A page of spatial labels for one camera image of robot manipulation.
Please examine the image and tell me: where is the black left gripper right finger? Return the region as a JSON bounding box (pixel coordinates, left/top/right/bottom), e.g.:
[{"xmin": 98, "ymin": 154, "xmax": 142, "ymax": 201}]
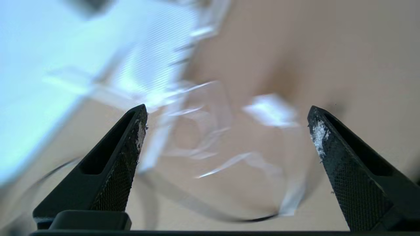
[{"xmin": 307, "ymin": 106, "xmax": 420, "ymax": 232}]

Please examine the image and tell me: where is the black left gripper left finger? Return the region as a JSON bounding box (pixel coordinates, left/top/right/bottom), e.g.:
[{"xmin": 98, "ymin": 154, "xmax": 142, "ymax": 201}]
[{"xmin": 33, "ymin": 104, "xmax": 148, "ymax": 230}]

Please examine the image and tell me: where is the thin white power cable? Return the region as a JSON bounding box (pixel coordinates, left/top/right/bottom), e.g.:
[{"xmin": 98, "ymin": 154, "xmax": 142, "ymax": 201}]
[{"xmin": 141, "ymin": 80, "xmax": 306, "ymax": 217}]

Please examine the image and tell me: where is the white router with four antennas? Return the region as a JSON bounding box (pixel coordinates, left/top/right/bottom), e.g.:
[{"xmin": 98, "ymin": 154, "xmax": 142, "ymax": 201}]
[{"xmin": 92, "ymin": 0, "xmax": 232, "ymax": 112}]

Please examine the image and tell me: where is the black ethernet cable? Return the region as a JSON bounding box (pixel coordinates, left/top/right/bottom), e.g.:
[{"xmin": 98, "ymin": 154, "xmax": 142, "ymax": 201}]
[{"xmin": 138, "ymin": 170, "xmax": 283, "ymax": 224}]

